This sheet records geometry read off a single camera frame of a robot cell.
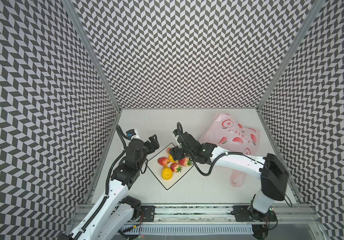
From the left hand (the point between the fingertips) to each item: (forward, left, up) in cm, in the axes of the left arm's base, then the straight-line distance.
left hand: (150, 139), depth 77 cm
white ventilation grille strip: (-37, -19, -21) cm, 47 cm away
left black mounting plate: (-31, 0, -19) cm, 37 cm away
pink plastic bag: (+6, -41, -3) cm, 41 cm away
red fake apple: (-5, -6, -17) cm, 18 cm away
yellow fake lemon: (-12, -8, -15) cm, 21 cm away
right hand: (-4, -13, -8) cm, 16 cm away
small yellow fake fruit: (-10, -11, -3) cm, 15 cm away
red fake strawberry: (-9, -13, -15) cm, 22 cm away
